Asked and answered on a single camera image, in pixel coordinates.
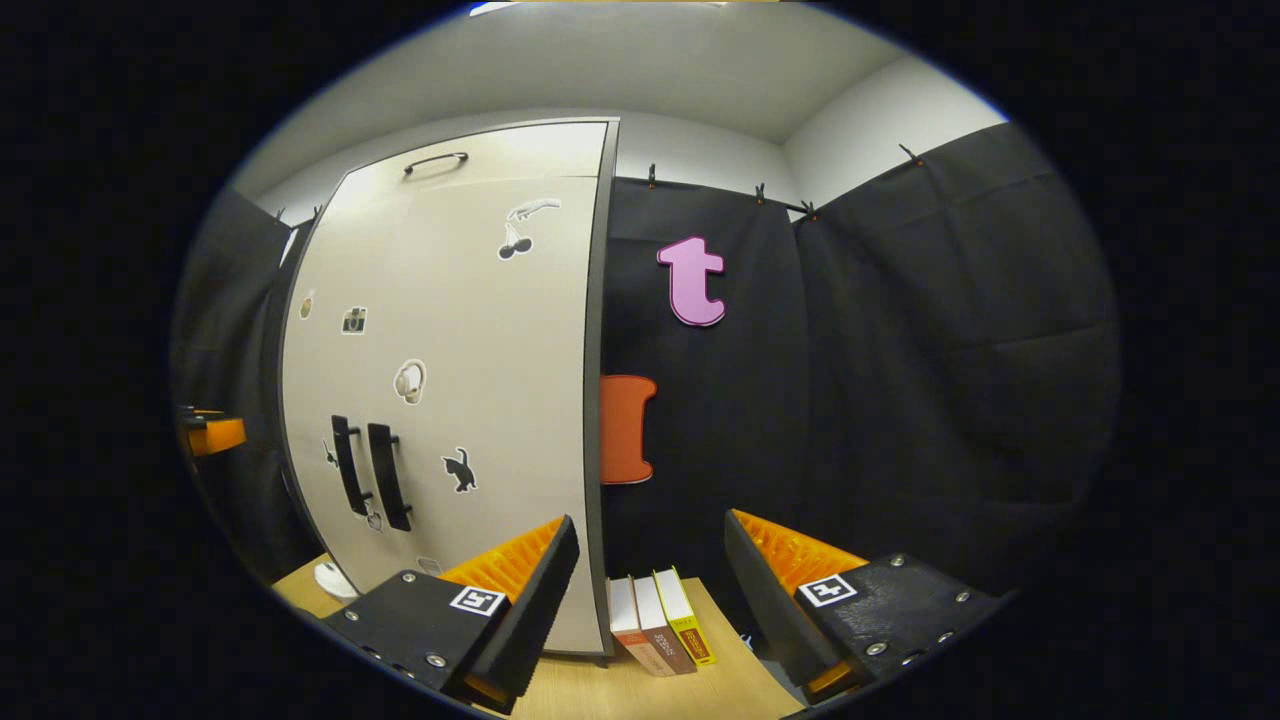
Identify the white and orange book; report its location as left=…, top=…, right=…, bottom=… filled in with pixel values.
left=607, top=577, right=673, bottom=678

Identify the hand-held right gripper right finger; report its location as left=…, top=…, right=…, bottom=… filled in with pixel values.
left=723, top=508, right=1006, bottom=701

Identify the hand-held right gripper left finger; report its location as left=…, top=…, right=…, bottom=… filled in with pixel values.
left=320, top=515, right=581, bottom=714

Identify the black backdrop cloth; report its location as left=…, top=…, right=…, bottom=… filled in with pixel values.
left=170, top=120, right=1121, bottom=621

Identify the white round lidded container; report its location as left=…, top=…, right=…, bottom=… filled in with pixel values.
left=313, top=562, right=361, bottom=601

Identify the white shoe cabinet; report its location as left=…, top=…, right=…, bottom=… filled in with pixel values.
left=272, top=118, right=621, bottom=661

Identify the brown book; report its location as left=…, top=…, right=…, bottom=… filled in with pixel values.
left=632, top=573, right=698, bottom=676

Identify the white shoe cabinet door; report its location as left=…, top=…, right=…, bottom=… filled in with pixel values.
left=362, top=175, right=611, bottom=656
left=275, top=178, right=401, bottom=601

